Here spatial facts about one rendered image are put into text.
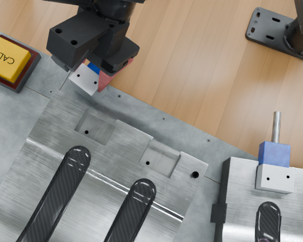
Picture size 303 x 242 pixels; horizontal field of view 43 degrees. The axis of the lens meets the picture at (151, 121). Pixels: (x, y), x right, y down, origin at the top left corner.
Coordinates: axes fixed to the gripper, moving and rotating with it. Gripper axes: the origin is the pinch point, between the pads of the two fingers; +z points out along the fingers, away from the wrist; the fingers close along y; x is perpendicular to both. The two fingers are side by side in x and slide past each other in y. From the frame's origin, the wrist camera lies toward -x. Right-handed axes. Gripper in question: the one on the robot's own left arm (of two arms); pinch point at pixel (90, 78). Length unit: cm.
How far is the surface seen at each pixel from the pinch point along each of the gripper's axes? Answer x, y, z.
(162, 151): -3.1, 17.3, 0.0
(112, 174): -11.2, 13.7, 1.4
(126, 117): 1.7, 8.2, 4.4
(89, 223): -17.4, 15.4, 5.6
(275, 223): -0.7, 37.8, 0.1
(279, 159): 5.5, 32.6, -5.5
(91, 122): -6.0, 5.6, 1.5
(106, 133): -6.0, 8.6, 1.5
